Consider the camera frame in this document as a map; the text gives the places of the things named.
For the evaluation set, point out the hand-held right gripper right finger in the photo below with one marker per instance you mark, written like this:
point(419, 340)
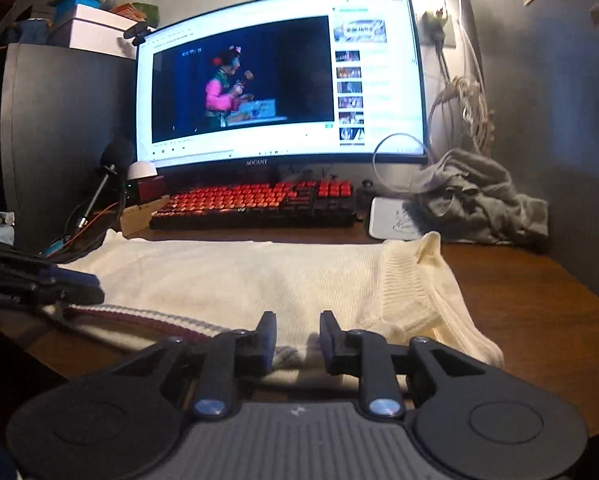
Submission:
point(329, 342)

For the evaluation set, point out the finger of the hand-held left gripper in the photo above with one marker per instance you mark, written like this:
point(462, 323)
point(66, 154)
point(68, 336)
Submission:
point(74, 279)
point(81, 296)

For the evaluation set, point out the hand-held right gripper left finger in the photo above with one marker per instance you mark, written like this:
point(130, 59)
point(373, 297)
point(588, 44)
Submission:
point(267, 345)

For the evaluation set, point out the cream knit vest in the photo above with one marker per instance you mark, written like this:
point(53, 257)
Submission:
point(279, 280)

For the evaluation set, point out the teal plastic item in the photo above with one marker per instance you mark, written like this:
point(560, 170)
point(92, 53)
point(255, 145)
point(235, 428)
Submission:
point(59, 246)

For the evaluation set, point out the brown cardboard box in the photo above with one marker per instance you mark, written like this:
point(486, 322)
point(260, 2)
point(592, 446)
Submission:
point(139, 215)

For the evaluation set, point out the dark red box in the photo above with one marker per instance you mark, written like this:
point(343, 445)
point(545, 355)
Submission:
point(152, 187)

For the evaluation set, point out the white dome lamp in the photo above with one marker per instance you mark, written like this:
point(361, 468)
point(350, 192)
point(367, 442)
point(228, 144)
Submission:
point(142, 170)

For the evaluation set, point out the black microphone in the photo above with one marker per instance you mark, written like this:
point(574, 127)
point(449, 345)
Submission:
point(116, 152)

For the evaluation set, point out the white mouse pad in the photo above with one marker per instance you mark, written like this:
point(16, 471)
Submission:
point(384, 220)

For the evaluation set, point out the red backlit keyboard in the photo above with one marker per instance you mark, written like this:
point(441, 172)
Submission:
point(229, 200)

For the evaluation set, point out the curved computer monitor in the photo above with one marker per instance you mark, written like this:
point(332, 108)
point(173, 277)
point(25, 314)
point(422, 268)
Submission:
point(259, 152)

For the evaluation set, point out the grey crumpled garment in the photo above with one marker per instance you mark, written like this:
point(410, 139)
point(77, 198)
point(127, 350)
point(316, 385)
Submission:
point(479, 195)

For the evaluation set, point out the white cardboard box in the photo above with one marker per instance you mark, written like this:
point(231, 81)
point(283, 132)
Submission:
point(99, 12)
point(94, 37)

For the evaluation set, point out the dark blue bag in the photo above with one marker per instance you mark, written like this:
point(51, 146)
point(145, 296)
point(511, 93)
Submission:
point(29, 30)

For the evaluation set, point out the black webcam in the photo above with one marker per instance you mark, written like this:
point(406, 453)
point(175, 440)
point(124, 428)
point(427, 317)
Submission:
point(139, 32)

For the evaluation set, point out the teal box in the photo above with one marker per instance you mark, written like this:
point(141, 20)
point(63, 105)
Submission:
point(81, 4)

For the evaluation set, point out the green orange box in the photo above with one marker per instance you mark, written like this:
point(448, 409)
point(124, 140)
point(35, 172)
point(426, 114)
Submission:
point(139, 10)

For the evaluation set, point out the wall power outlet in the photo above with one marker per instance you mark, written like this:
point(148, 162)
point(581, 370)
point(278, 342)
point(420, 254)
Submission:
point(439, 30)

